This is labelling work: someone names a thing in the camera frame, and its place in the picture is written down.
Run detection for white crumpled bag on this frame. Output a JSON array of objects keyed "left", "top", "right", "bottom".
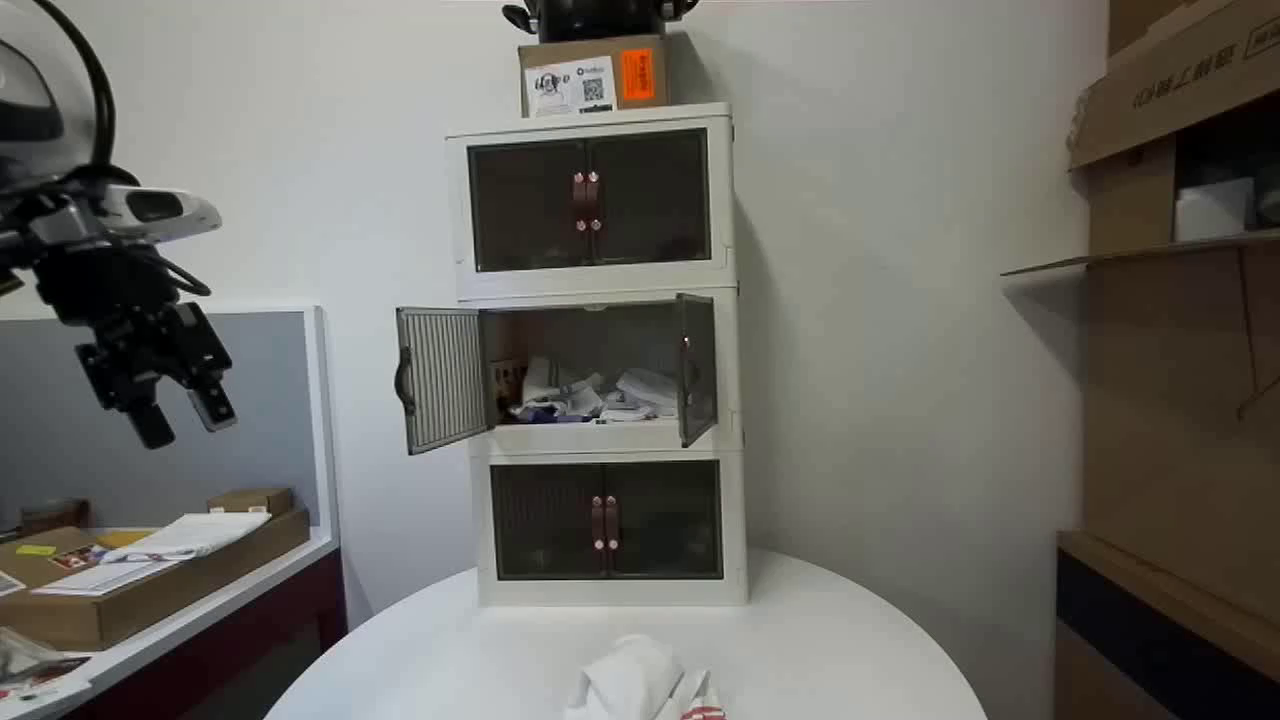
[{"left": 520, "top": 350, "right": 684, "bottom": 426}]

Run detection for small brown box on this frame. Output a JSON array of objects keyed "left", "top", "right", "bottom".
[{"left": 13, "top": 496, "right": 97, "bottom": 541}]

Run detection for white counter with red front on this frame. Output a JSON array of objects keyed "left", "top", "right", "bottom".
[{"left": 0, "top": 527, "right": 352, "bottom": 720}]

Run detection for large cardboard panel box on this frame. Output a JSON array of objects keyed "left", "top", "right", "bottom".
[{"left": 1074, "top": 245, "right": 1280, "bottom": 630}]

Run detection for cardboard box with labels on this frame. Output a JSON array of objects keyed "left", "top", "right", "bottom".
[{"left": 514, "top": 30, "right": 722, "bottom": 122}]

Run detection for grey partition with white frame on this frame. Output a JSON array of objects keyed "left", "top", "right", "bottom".
[{"left": 0, "top": 301, "right": 338, "bottom": 545}]

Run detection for small cardboard box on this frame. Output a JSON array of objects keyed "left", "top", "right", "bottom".
[{"left": 202, "top": 485, "right": 298, "bottom": 518}]

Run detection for white paper sheets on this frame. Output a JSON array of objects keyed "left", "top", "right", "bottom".
[{"left": 37, "top": 509, "right": 277, "bottom": 599}]

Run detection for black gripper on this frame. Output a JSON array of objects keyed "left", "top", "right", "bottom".
[{"left": 31, "top": 240, "right": 239, "bottom": 450}]

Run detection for white cloth with red stripes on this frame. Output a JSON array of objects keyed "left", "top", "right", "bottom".
[{"left": 565, "top": 630, "right": 732, "bottom": 720}]

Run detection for white item on shelf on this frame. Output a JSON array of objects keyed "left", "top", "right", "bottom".
[{"left": 1172, "top": 172, "right": 1265, "bottom": 247}]

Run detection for white three-tier cabinet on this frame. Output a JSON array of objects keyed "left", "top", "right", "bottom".
[{"left": 445, "top": 101, "right": 753, "bottom": 607}]

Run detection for flat cardboard tray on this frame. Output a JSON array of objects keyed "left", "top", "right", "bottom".
[{"left": 0, "top": 501, "right": 310, "bottom": 656}]

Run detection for plain cardboard box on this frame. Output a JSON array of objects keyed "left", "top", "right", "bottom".
[
  {"left": 1105, "top": 0, "right": 1204, "bottom": 57},
  {"left": 1074, "top": 134, "right": 1185, "bottom": 256}
]

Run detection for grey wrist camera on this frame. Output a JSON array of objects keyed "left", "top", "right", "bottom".
[{"left": 23, "top": 178, "right": 227, "bottom": 252}]

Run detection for printed cardboard box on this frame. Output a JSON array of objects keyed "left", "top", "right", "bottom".
[{"left": 1066, "top": 0, "right": 1280, "bottom": 176}]

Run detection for crumpled paper clutter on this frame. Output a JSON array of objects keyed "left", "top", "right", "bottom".
[{"left": 0, "top": 625, "right": 97, "bottom": 703}]

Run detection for black object on box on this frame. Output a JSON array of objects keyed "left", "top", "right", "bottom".
[{"left": 500, "top": 0, "right": 702, "bottom": 42}]

